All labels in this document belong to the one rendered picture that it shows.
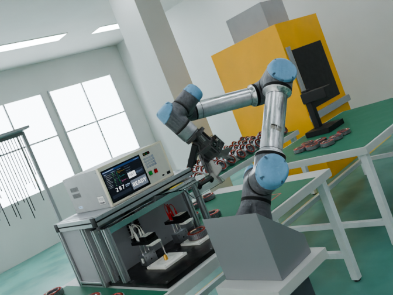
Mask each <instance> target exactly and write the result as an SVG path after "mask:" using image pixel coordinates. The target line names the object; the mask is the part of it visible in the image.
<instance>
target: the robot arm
mask: <svg viewBox="0 0 393 295"><path fill-rule="evenodd" d="M296 77H297V68H296V67H295V65H294V64H293V63H292V62H291V61H289V60H287V59H284V58H277V59H274V60H272V61H271V62H270V63H269V64H268V66H267V68H266V70H265V72H264V74H263V75H262V77H261V78H260V80H259V81H258V82H256V83H254V84H250V85H248V87H247V88H245V89H242V90H237V91H233V92H229V93H225V94H222V95H217V96H214V97H210V98H205V99H203V100H200V99H201V98H202V96H203V93H202V91H201V89H200V88H199V87H197V86H196V85H193V84H188V85H187V86H186V87H185V88H184V89H183V90H182V92H181V93H180V94H179V96H178V97H177V98H176V99H175V100H174V101H173V102H172V103H170V102H169V101H167V102H166V103H165V104H164V105H163V106H162V107H161V108H160V109H159V110H158V112H157V113H156V116H157V117H158V119H159V120H160V121H161V122H162V123H163V124H164V125H165V126H167V127H168V128H169V129H170V130H172V131H173V132H174V133H175V134H176V135H177V136H178V137H179V138H180V139H181V140H182V141H184V142H186V143H187V144H188V145H189V144H190V143H192V146H191V151H190V154H189V158H188V164H187V167H189V168H193V167H194V165H196V163H197V157H198V156H199V159H200V160H201V163H202V165H203V167H204V168H205V170H206V171H207V172H208V173H209V174H210V175H211V176H212V177H213V178H214V179H216V180H217V181H218V182H220V184H222V183H223V182H222V180H221V178H220V177H219V174H220V172H221V171H222V166H221V165H220V164H215V162H214V161H213V160H212V159H213V158H215V157H221V158H223V159H226V160H233V158H232V157H231V156H230V155H229V153H230V151H231V149H232V148H230V147H227V148H226V149H222V148H223V146H224V144H225V143H224V142H223V141H222V140H221V139H219V138H218V137H217V136H216V135H215V134H214V135H213V136H212V137H211V136H210V137H209V136H208V135H207V134H206V133H205V132H204V129H205V128H203V127H201V128H199V129H197V126H196V125H194V124H193V123H192V121H195V120H197V119H202V118H206V117H209V116H213V115H217V114H221V113H224V112H228V111H232V110H235V109H239V108H243V107H248V106H250V105H251V106H253V107H257V106H260V105H264V104H265V105H264V115H263V125H262V131H261V141H260V150H258V151H257V152H256V153H255V157H254V165H249V166H248V167H247V168H246V169H245V172H244V175H243V188H242V197H241V203H240V207H239V209H238V211H237V213H236V215H243V214H253V213H257V214H259V215H262V216H264V217H266V218H269V219H271V220H273V218H272V213H271V196H272V192H274V191H275V190H276V189H277V188H279V187H281V186H282V185H283V184H284V182H285V181H286V179H287V177H288V173H289V168H288V164H287V162H286V155H285V154H284V153H283V152H282V150H283V143H284V130H285V118H286V111H287V98H289V97H290V96H291V95H292V84H293V81H294V80H295V79H296Z"/></svg>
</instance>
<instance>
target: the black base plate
mask: <svg viewBox="0 0 393 295"><path fill-rule="evenodd" d="M186 240H187V239H186ZM186 240H184V241H186ZM184 241H183V242H184ZM183 242H182V243H183ZM180 244H181V243H174V241H173V240H172V241H170V242H169V243H167V244H165V245H164V249H165V251H166V253H170V252H187V255H185V256H184V257H183V258H181V259H180V260H178V261H177V262H175V263H174V264H173V265H171V266H170V267H169V268H167V269H147V267H148V266H149V265H151V264H152V263H154V262H155V261H156V260H155V261H154V262H152V263H151V264H149V265H148V266H142V264H141V262H139V263H137V264H135V265H134V266H132V267H131V268H130V269H128V270H127V272H128V274H129V277H130V279H131V281H128V282H127V283H123V282H122V279H121V278H120V275H119V276H118V277H119V279H120V280H119V281H117V282H116V283H112V281H110V282H109V283H110V285H111V286H122V287H146V288H159V289H169V288H170V287H171V286H172V285H174V284H175V283H176V282H178V281H179V280H180V279H182V278H183V277H184V276H185V275H187V274H188V273H189V272H191V271H192V270H193V269H195V268H196V267H197V266H199V265H200V264H201V263H202V262H204V261H205V260H207V258H209V257H210V256H212V255H213V254H214V253H215V250H214V248H213V246H212V243H211V240H210V238H209V239H207V240H206V241H205V242H203V243H202V244H200V245H191V246H181V245H180ZM155 252H156V254H157V257H158V259H160V258H161V257H162V256H164V254H165V253H164V251H163V248H162V247H161V248H160V249H158V250H156V251H155ZM158 259H157V260H158Z"/></svg>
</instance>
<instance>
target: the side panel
mask: <svg viewBox="0 0 393 295"><path fill-rule="evenodd" d="M57 235H58V237H59V239H60V242H61V244H62V246H63V248H64V251H65V254H66V255H67V257H68V260H69V262H70V265H71V267H72V269H73V271H74V274H75V276H76V278H77V280H78V283H79V285H80V286H82V287H103V288H107V287H108V286H110V283H106V281H105V278H104V276H103V274H102V272H101V269H100V267H99V264H98V262H97V260H96V258H95V255H94V253H93V251H92V248H91V246H90V244H89V242H88V239H87V236H86V234H85V232H84V230H83V229H79V230H75V231H66V232H58V233H57Z"/></svg>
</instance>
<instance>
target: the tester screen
mask: <svg viewBox="0 0 393 295"><path fill-rule="evenodd" d="M140 167H142V164H141V161H140V159H139V157H136V158H134V159H132V160H129V161H127V162H125V163H122V164H120V165H118V166H116V167H114V168H112V169H110V170H107V171H105V172H103V173H102V175H103V177H104V180H105V183H106V185H107V187H108V190H109V192H110V194H111V197H112V199H113V196H115V195H117V194H119V193H121V192H123V191H125V190H126V189H128V188H130V187H131V189H132V190H131V191H129V192H127V193H126V194H124V195H122V196H120V197H118V198H116V199H113V202H114V201H116V200H118V199H120V198H122V197H124V196H126V195H128V194H129V193H131V192H133V191H135V190H137V189H139V188H141V187H143V186H145V185H146V184H149V182H148V183H146V184H144V185H142V186H140V187H139V188H137V189H135V190H134V189H133V187H132V184H131V182H130V181H131V180H133V179H135V178H137V177H139V176H141V175H143V174H145V171H144V172H142V173H140V174H138V175H136V176H134V177H132V178H129V176H128V175H127V174H128V173H129V172H131V171H133V170H135V169H137V168H140ZM123 184H124V185H125V187H126V188H125V189H123V190H121V191H119V192H116V190H115V188H117V187H119V186H121V185H123Z"/></svg>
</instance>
